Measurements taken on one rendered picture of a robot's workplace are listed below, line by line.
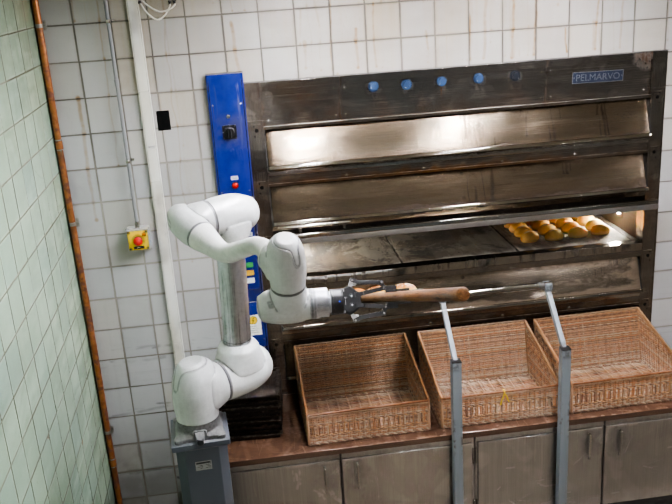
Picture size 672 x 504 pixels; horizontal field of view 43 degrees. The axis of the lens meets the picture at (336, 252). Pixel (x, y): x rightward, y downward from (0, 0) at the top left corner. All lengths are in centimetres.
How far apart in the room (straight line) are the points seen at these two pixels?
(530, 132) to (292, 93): 111
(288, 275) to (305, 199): 157
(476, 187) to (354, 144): 62
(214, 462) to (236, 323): 50
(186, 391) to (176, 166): 120
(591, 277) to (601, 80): 96
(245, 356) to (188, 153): 112
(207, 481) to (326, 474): 79
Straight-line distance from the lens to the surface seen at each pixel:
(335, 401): 410
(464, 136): 394
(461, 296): 173
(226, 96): 373
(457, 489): 392
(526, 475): 406
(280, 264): 231
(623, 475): 424
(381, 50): 380
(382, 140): 386
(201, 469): 314
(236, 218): 287
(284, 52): 375
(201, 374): 300
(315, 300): 243
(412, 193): 394
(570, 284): 432
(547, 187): 411
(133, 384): 419
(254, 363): 310
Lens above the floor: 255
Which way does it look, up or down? 19 degrees down
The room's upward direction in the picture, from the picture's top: 4 degrees counter-clockwise
